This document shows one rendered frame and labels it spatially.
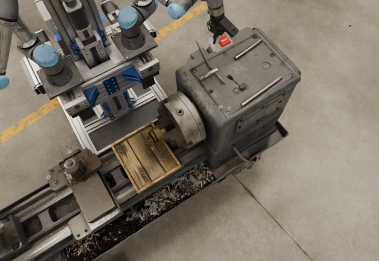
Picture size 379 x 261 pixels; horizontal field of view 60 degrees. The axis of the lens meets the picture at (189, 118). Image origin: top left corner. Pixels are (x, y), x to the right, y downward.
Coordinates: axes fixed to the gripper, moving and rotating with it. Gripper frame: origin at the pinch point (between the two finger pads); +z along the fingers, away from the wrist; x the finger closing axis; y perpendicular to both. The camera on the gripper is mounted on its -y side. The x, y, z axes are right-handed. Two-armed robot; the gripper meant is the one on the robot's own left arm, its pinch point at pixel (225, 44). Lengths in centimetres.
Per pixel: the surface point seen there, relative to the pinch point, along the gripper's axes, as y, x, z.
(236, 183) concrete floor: -5, 18, 146
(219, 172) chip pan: -11, 33, 91
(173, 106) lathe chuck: 2.7, 39.4, 15.8
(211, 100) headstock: -9.1, 22.3, 17.4
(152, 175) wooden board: 0, 70, 51
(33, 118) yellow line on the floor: 164, 113, 100
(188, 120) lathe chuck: -7.4, 38.4, 20.2
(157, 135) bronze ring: 3, 54, 27
